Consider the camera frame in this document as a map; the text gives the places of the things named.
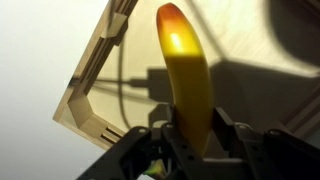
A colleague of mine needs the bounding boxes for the yellow toy banana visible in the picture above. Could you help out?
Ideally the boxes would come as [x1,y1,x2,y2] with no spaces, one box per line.
[156,3,213,155]

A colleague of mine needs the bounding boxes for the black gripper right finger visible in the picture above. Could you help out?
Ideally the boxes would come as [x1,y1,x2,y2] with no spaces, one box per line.
[211,107,320,180]

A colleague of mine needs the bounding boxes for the wooden tray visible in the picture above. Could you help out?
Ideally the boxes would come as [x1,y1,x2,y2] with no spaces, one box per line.
[54,0,319,149]

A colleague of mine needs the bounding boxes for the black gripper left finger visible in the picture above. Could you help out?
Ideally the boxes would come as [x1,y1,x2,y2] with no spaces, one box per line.
[75,103,204,180]

